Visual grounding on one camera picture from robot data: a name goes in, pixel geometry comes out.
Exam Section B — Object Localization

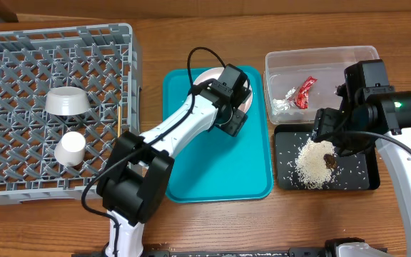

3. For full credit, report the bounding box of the black tray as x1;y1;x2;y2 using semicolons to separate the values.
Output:
273;124;381;191

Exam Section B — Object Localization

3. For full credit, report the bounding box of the red snack wrapper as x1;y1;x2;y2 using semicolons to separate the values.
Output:
273;76;317;111

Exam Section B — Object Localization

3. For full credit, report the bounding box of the wooden chopstick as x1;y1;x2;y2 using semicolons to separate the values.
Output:
117;105;122;138

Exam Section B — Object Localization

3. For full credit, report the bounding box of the white cup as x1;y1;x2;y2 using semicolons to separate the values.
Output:
54;131;86;166

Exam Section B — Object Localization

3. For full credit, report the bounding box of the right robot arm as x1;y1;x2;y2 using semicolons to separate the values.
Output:
312;59;411;256

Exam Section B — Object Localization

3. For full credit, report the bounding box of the pile of rice grains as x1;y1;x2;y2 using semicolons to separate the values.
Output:
280;131;367;190

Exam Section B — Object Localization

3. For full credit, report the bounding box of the brown food scrap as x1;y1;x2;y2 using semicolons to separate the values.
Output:
323;153;337;170

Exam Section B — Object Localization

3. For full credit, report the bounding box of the clear plastic bin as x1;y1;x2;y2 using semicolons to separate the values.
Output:
264;46;379;125

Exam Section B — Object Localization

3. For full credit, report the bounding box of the teal plastic tray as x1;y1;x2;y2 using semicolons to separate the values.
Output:
166;66;274;203

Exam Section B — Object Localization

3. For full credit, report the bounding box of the grey dishwasher rack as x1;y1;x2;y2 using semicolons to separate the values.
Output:
0;23;142;205

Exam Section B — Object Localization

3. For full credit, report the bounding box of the large white plate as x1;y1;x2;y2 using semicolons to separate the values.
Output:
193;67;253;113

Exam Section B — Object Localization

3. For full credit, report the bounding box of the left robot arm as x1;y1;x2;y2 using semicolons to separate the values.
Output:
97;64;251;256

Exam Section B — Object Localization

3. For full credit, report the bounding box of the grey shallow bowl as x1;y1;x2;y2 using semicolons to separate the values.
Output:
44;86;91;116

